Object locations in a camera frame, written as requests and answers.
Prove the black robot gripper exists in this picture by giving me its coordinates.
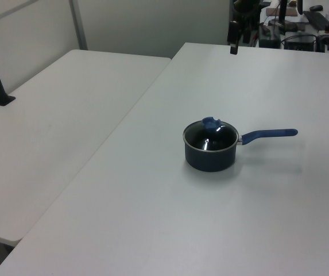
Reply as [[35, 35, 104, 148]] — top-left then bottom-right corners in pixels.
[[227, 0, 262, 56]]

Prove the glass lid blue knob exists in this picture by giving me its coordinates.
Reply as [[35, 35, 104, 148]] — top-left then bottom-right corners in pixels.
[[183, 116, 239, 152]]

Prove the dark equipment box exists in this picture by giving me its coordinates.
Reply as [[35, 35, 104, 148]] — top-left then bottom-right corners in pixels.
[[257, 24, 283, 48]]

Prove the black monitor stand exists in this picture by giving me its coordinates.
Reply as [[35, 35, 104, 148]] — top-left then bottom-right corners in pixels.
[[268, 0, 299, 33]]

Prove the black computer box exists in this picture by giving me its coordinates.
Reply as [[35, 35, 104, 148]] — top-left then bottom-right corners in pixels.
[[284, 31, 318, 52]]

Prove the black keyboard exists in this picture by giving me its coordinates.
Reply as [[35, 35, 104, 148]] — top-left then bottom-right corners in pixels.
[[303, 10, 329, 34]]

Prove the dark blue saucepan blue handle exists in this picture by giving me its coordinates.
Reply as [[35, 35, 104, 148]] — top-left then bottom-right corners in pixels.
[[183, 120, 299, 173]]

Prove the grey metal partition post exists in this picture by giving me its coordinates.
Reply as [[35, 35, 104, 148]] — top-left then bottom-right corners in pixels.
[[68, 0, 88, 51]]

